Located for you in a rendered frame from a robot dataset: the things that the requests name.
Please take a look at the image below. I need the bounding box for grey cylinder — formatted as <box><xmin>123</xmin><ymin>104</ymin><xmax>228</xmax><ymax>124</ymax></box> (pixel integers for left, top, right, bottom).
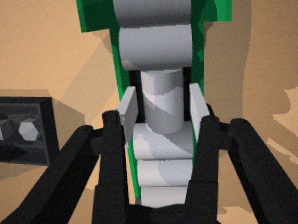
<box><xmin>133</xmin><ymin>121</ymin><xmax>193</xmax><ymax>160</ymax></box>
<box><xmin>113</xmin><ymin>0</ymin><xmax>191</xmax><ymax>27</ymax></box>
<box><xmin>141</xmin><ymin>186</ymin><xmax>188</xmax><ymax>207</ymax></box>
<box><xmin>137</xmin><ymin>158</ymin><xmax>193</xmax><ymax>187</ymax></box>
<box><xmin>140</xmin><ymin>67</ymin><xmax>184</xmax><ymax>134</ymax></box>
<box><xmin>119</xmin><ymin>22</ymin><xmax>192</xmax><ymax>71</ymax></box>

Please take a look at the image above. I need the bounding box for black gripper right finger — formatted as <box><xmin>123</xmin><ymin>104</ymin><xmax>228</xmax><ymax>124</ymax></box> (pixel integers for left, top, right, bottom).
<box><xmin>180</xmin><ymin>83</ymin><xmax>298</xmax><ymax>224</ymax></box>

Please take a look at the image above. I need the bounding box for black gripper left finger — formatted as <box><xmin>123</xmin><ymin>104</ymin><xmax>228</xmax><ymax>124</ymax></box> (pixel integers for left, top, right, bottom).
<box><xmin>0</xmin><ymin>86</ymin><xmax>138</xmax><ymax>224</ymax></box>

